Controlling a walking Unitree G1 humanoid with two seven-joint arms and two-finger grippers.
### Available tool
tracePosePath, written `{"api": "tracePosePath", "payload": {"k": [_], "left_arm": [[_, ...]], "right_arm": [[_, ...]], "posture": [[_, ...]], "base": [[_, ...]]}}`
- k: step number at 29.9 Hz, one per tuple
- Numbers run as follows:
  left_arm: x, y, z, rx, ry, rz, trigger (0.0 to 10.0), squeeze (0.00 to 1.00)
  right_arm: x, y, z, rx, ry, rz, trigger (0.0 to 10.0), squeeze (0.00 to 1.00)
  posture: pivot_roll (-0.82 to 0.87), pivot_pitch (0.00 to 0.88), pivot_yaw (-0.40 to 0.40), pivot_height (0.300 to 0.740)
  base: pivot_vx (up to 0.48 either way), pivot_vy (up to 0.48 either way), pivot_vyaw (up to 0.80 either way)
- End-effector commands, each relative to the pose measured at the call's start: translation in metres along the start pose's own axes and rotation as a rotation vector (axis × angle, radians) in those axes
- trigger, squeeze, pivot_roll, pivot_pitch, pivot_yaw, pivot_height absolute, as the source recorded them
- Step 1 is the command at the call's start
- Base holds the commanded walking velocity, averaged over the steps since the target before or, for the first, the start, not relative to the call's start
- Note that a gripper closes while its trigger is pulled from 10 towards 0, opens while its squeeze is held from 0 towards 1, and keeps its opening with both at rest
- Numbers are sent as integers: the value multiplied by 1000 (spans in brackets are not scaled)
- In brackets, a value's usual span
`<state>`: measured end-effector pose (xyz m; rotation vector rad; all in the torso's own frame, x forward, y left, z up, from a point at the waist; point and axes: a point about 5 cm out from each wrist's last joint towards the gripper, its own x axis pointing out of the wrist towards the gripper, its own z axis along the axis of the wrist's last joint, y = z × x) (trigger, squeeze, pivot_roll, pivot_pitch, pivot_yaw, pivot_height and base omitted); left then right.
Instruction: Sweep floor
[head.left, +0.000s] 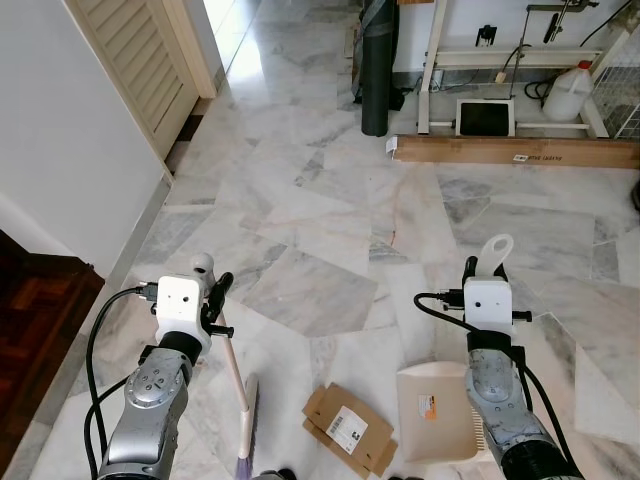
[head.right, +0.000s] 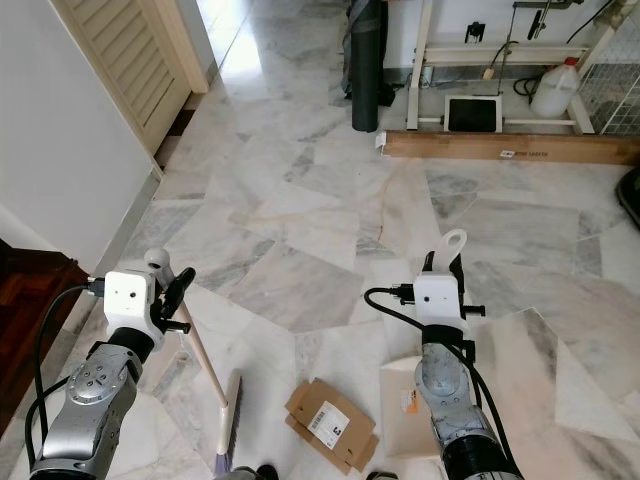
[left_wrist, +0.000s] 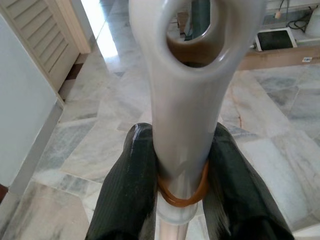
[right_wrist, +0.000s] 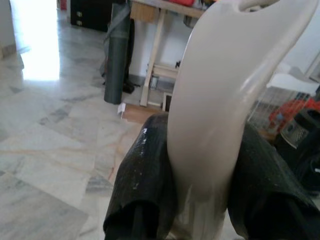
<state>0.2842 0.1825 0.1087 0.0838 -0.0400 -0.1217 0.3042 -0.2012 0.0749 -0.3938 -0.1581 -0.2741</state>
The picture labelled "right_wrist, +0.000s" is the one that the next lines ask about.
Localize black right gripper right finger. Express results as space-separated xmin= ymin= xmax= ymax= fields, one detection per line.
xmin=226 ymin=121 xmax=320 ymax=240

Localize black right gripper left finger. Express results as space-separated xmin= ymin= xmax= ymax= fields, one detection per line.
xmin=103 ymin=113 xmax=181 ymax=240

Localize cream dustpan with wooden handle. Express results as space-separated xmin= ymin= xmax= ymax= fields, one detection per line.
xmin=166 ymin=0 xmax=318 ymax=240

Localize black round heater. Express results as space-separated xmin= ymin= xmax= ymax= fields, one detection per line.
xmin=274 ymin=108 xmax=320 ymax=197

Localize brown cardboard sheet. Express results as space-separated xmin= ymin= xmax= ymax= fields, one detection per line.
xmin=121 ymin=103 xmax=162 ymax=124

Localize orange plastic object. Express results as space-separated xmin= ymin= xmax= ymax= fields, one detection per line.
xmin=268 ymin=97 xmax=316 ymax=131

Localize dark shoes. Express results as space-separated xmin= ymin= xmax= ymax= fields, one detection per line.
xmin=121 ymin=79 xmax=136 ymax=95

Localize dark green rolled mat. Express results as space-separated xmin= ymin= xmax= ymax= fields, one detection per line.
xmin=103 ymin=2 xmax=132 ymax=105

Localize light wooden trestle table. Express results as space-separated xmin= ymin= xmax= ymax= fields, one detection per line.
xmin=129 ymin=0 xmax=210 ymax=111

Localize black cabinet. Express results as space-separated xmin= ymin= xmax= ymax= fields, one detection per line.
xmin=70 ymin=0 xmax=113 ymax=33

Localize clear wire cage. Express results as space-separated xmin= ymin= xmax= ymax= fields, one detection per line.
xmin=247 ymin=71 xmax=320 ymax=137

